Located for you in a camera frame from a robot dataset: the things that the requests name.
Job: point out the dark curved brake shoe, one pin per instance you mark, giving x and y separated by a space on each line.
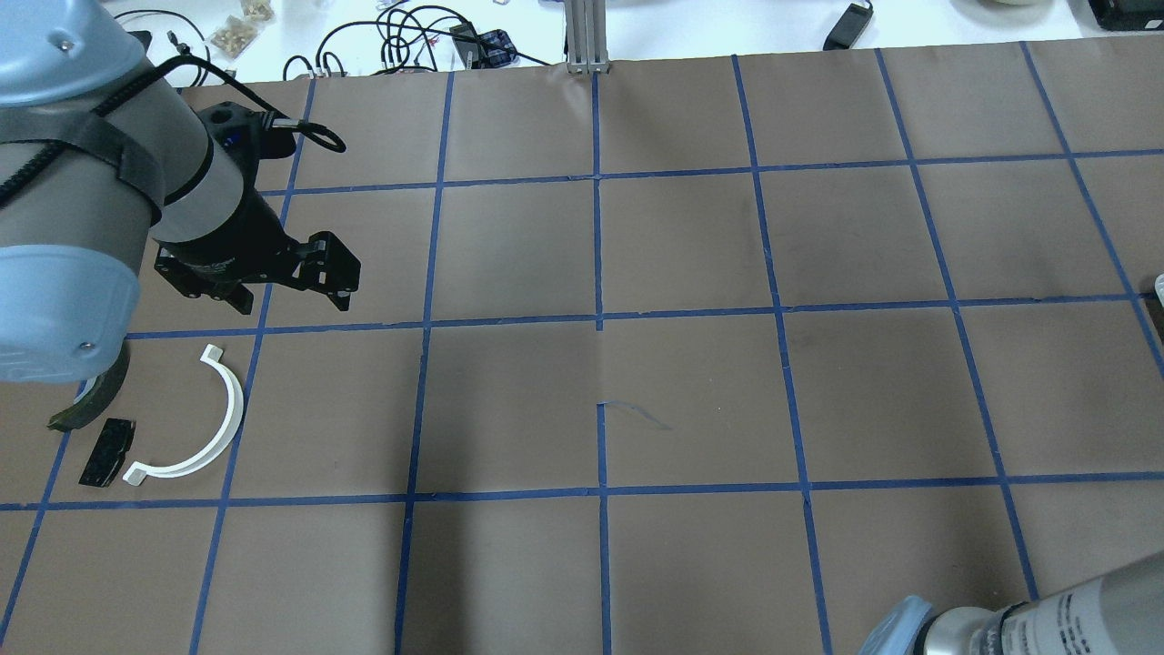
98 394

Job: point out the black power adapter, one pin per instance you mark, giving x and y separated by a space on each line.
849 27

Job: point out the small black brake pad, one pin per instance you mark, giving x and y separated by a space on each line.
108 453

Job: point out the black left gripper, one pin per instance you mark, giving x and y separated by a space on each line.
238 234

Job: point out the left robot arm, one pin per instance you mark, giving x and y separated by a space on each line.
101 154

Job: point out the aluminium frame post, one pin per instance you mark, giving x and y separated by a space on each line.
586 37

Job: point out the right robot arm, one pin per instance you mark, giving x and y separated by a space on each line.
1117 613

